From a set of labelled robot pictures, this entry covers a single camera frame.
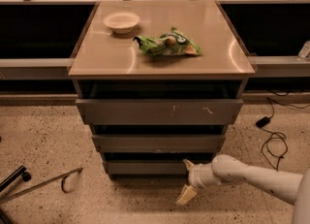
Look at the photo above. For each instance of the grey bottom drawer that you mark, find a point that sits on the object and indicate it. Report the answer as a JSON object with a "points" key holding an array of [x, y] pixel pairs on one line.
{"points": [[139, 168]]}

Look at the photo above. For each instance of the metal stand leg with strap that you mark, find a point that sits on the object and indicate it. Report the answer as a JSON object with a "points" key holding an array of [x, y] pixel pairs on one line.
{"points": [[62, 178]]}

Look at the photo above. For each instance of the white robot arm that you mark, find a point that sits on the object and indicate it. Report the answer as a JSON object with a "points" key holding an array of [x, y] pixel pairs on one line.
{"points": [[291, 188]]}

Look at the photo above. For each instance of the grey drawer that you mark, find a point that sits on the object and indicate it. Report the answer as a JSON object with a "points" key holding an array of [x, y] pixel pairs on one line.
{"points": [[158, 143], [139, 168], [159, 111]]}

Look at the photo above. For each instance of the grey drawer cabinet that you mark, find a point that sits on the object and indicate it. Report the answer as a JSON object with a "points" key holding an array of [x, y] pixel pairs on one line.
{"points": [[111, 66]]}

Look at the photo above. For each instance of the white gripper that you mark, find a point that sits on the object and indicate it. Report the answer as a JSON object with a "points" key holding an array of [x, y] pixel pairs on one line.
{"points": [[195, 176]]}

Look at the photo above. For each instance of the black caster leg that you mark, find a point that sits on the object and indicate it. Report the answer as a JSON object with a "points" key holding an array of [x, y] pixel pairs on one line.
{"points": [[19, 172]]}

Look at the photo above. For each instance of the grey middle drawer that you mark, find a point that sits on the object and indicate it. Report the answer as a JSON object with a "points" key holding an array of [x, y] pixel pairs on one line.
{"points": [[158, 143]]}

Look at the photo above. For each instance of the black power adapter with cable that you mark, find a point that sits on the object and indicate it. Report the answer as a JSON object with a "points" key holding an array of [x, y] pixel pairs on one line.
{"points": [[285, 136]]}

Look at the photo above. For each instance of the white bowl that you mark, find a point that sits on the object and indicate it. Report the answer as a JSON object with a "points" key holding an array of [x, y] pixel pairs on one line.
{"points": [[121, 22]]}

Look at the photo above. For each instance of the grey top drawer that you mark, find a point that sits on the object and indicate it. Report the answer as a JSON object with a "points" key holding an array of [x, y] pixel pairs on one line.
{"points": [[159, 111]]}

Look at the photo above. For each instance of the green chip bag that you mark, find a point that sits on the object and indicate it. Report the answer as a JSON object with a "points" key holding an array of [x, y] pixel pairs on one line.
{"points": [[173, 43]]}

